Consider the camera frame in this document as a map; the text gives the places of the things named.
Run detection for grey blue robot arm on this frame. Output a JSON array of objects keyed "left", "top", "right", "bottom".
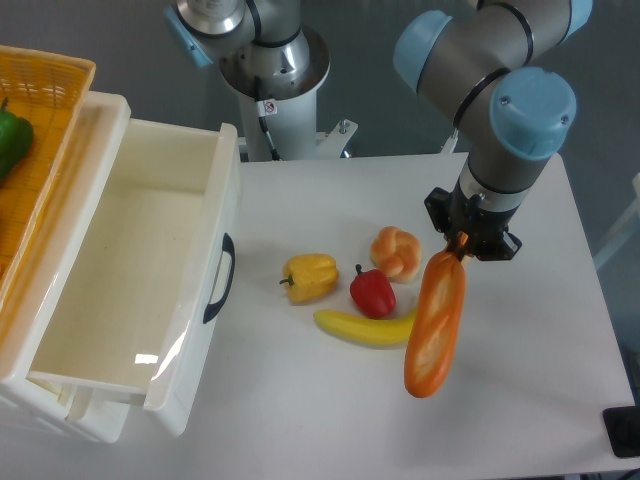
[{"left": 393, "top": 1, "right": 593, "bottom": 261}]

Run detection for yellow bell pepper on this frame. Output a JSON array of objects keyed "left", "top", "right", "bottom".
[{"left": 279, "top": 253, "right": 339, "bottom": 304}]

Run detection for green bell pepper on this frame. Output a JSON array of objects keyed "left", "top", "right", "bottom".
[{"left": 0, "top": 97, "right": 34, "bottom": 180}]

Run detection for white drawer cabinet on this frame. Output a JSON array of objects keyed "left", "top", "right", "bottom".
[{"left": 1, "top": 92, "right": 131, "bottom": 442}]

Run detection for open white upper drawer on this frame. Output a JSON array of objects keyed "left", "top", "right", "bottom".
[{"left": 31, "top": 120, "right": 241, "bottom": 436}]

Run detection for black drawer handle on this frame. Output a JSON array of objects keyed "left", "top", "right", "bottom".
[{"left": 203, "top": 233, "right": 236, "bottom": 324}]

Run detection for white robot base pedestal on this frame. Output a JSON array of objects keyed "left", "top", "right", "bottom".
[{"left": 219, "top": 26, "right": 358, "bottom": 162}]

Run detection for red bell pepper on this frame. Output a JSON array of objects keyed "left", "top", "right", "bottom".
[{"left": 350, "top": 264, "right": 396, "bottom": 319}]

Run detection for black cable on pedestal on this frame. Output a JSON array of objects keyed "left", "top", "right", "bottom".
[{"left": 252, "top": 74, "right": 284, "bottom": 162}]

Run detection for yellow woven basket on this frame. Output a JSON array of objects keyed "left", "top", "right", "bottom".
[{"left": 1, "top": 45, "right": 96, "bottom": 299}]

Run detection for round knotted bread roll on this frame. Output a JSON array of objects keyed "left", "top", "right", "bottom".
[{"left": 369, "top": 226, "right": 422, "bottom": 284}]

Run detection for second grey blue robot arm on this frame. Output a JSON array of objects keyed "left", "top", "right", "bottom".
[{"left": 163, "top": 0, "right": 301, "bottom": 68}]

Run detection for yellow banana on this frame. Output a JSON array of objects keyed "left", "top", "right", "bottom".
[{"left": 313, "top": 308, "right": 417, "bottom": 348}]

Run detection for black device at table edge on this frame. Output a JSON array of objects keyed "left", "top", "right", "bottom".
[{"left": 602, "top": 406, "right": 639, "bottom": 458}]

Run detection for long baguette bread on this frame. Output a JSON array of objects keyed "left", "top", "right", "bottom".
[{"left": 404, "top": 251, "right": 466, "bottom": 398}]

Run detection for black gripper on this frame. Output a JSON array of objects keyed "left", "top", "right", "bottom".
[{"left": 424, "top": 187, "right": 522, "bottom": 261}]

